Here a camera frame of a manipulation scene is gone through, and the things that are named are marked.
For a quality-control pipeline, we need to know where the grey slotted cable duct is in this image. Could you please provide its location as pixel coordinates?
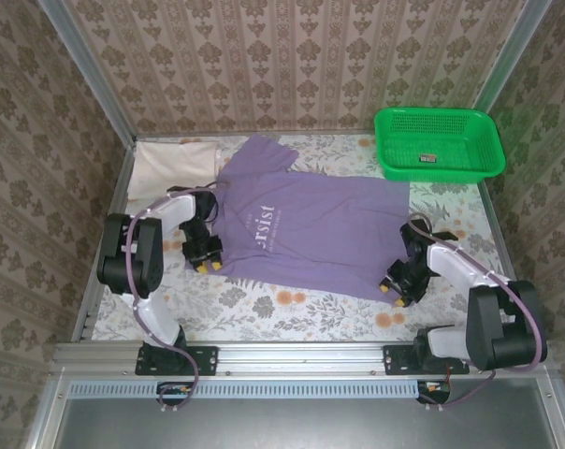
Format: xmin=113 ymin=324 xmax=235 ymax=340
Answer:
xmin=69 ymin=379 xmax=422 ymax=399

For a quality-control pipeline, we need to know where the folded cream t-shirt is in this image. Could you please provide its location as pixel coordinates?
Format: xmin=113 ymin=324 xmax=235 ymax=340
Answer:
xmin=126 ymin=138 xmax=225 ymax=200

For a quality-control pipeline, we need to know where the green plastic basket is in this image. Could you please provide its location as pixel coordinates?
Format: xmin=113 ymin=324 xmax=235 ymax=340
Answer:
xmin=373 ymin=107 xmax=507 ymax=182

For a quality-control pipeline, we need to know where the purple t-shirt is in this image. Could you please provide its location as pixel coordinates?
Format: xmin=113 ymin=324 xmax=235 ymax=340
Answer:
xmin=209 ymin=133 xmax=411 ymax=300

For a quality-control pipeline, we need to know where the aluminium frame post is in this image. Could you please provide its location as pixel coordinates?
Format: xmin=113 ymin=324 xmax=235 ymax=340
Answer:
xmin=37 ymin=0 xmax=138 ymax=146
xmin=473 ymin=0 xmax=553 ymax=118

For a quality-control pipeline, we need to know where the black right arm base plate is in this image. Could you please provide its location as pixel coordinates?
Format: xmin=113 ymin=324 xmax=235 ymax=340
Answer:
xmin=383 ymin=344 xmax=471 ymax=376

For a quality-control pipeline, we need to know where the aluminium mounting rail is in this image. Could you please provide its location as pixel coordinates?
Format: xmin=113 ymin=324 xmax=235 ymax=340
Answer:
xmin=52 ymin=340 xmax=553 ymax=376

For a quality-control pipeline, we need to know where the floral tablecloth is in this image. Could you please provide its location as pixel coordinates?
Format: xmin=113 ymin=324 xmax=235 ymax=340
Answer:
xmin=90 ymin=134 xmax=527 ymax=342

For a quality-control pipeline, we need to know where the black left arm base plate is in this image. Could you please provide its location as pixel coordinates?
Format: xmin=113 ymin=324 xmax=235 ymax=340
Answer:
xmin=135 ymin=345 xmax=218 ymax=376

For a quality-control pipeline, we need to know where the black connector board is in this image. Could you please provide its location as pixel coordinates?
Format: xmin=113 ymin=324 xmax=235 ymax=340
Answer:
xmin=156 ymin=381 xmax=199 ymax=406
xmin=416 ymin=379 xmax=452 ymax=405

